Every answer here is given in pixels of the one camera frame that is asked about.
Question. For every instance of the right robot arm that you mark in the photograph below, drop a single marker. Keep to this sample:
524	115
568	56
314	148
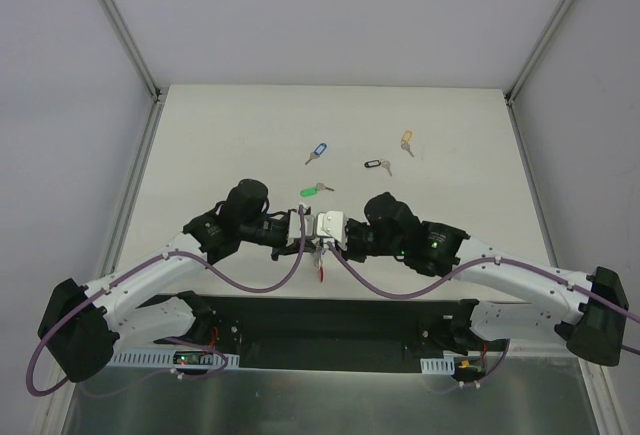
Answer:
584	311

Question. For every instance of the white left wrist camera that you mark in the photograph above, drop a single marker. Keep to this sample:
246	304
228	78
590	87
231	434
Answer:
301	225

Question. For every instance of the key with yellow tag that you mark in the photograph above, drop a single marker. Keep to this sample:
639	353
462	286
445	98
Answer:
405	143

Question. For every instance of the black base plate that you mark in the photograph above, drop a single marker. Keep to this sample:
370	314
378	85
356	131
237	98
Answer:
331	335

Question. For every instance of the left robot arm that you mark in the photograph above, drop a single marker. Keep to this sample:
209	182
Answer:
84	326

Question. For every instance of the key with black tag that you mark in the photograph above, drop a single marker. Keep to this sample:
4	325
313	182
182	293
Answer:
379	163

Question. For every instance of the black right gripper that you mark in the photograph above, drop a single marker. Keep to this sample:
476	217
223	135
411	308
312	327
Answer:
347	251

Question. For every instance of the key with green tag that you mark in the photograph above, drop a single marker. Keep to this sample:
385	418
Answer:
316	189

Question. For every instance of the red handled metal key organizer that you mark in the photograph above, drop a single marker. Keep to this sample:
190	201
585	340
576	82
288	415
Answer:
318	261

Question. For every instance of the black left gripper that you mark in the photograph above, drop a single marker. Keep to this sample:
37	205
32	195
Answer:
279	252

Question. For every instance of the aluminium frame rail left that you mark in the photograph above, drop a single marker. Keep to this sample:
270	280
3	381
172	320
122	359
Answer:
53	409

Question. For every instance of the key with blue rectangular tag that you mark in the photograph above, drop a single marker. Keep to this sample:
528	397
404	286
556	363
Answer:
316	153

